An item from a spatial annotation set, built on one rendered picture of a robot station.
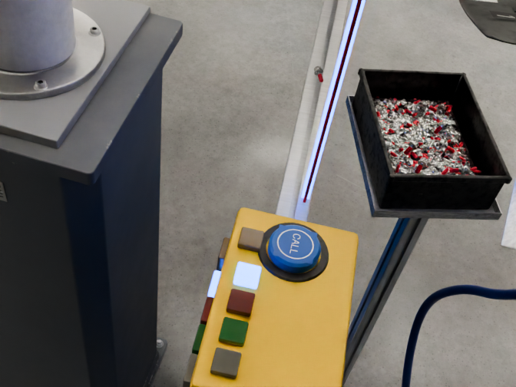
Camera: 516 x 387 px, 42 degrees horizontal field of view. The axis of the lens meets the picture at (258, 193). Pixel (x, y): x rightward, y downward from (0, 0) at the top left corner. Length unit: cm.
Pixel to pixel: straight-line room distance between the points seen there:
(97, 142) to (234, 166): 128
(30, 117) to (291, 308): 42
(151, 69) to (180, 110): 132
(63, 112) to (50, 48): 8
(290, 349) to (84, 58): 50
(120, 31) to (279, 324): 54
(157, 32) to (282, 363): 58
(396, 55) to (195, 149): 92
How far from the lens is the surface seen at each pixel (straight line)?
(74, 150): 78
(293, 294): 50
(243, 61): 242
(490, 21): 61
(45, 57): 83
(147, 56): 90
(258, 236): 52
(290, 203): 83
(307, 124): 95
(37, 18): 80
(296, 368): 47
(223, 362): 46
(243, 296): 48
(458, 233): 206
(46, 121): 79
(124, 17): 95
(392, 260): 108
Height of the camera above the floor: 149
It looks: 49 degrees down
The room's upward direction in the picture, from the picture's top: 11 degrees clockwise
